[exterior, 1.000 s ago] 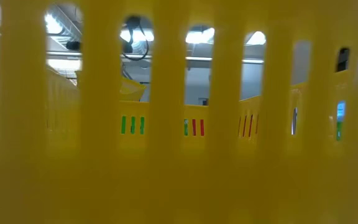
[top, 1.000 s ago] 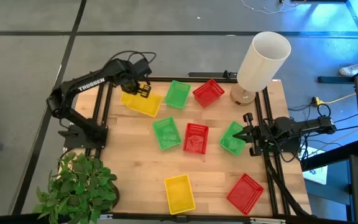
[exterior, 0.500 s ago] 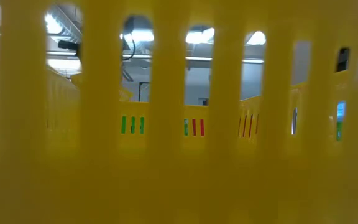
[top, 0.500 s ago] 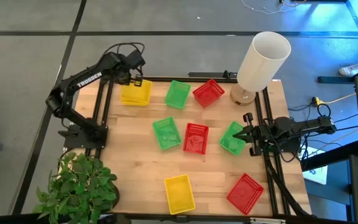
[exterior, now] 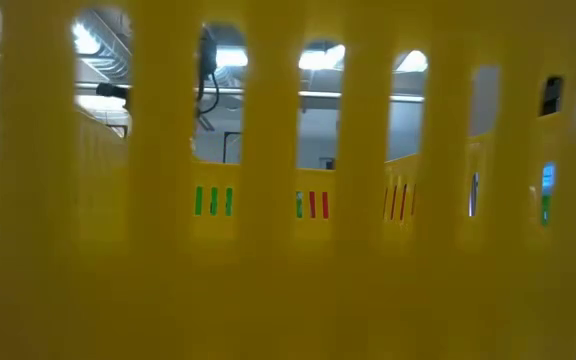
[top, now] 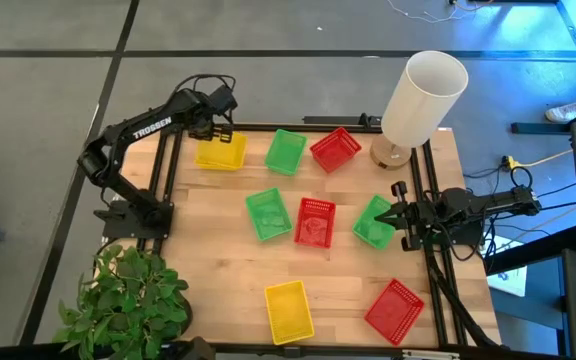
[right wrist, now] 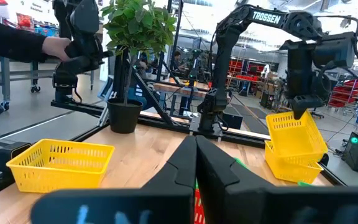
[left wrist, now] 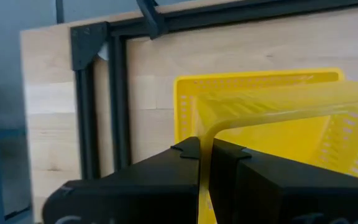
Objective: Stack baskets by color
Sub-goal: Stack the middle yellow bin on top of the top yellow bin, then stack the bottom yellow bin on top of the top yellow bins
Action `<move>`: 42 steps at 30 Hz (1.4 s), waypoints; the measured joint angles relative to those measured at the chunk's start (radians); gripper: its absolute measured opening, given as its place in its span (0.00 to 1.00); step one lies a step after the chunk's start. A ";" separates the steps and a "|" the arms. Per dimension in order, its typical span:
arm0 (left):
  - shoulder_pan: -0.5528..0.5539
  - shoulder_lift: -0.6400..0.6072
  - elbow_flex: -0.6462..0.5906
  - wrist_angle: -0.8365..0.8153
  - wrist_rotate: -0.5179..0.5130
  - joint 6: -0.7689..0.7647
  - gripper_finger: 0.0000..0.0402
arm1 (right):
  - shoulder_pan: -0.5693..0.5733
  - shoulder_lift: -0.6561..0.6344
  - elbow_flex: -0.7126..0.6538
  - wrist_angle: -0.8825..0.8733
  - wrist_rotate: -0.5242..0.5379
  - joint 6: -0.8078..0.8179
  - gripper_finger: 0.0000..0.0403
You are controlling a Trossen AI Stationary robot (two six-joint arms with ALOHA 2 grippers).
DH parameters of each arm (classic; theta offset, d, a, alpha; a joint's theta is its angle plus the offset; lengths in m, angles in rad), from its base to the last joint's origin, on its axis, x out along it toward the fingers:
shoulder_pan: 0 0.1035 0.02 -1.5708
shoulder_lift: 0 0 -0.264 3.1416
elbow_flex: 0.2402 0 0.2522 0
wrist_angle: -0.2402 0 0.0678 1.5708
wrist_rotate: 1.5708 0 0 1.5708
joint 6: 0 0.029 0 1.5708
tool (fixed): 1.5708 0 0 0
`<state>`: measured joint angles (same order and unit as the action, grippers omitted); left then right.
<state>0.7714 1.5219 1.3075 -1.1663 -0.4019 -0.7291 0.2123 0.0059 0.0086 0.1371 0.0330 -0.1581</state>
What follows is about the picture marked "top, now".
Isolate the yellow plastic basket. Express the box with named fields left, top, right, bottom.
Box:
left=263, top=279, right=316, bottom=346
left=194, top=130, right=248, bottom=172

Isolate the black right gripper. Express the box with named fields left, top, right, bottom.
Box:
left=375, top=180, right=440, bottom=253

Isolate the red plastic basket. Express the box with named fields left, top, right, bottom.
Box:
left=363, top=278, right=426, bottom=347
left=293, top=197, right=338, bottom=250
left=309, top=126, right=363, bottom=175

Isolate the black corrugated cable conduit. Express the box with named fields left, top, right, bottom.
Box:
left=425, top=247, right=504, bottom=349

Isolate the green potted plant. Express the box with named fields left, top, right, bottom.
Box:
left=51, top=243, right=193, bottom=360

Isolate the white paper sheet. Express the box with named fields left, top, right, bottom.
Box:
left=485, top=234, right=529, bottom=298

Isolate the yellow power plug cable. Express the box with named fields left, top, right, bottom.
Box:
left=500, top=148, right=575, bottom=173

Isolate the green plastic basket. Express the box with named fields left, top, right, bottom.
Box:
left=263, top=128, right=309, bottom=177
left=351, top=194, right=397, bottom=251
left=244, top=187, right=294, bottom=243

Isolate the white shade table lamp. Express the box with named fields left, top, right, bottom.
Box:
left=369, top=49, right=470, bottom=171

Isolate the white floor cable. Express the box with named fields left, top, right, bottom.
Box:
left=386, top=0, right=494, bottom=25

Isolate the black aluminium table frame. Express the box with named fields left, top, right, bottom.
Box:
left=137, top=113, right=507, bottom=360

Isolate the person's white shoe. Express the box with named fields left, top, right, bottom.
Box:
left=545, top=98, right=576, bottom=124

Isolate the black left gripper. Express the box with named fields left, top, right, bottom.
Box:
left=187, top=102, right=235, bottom=145

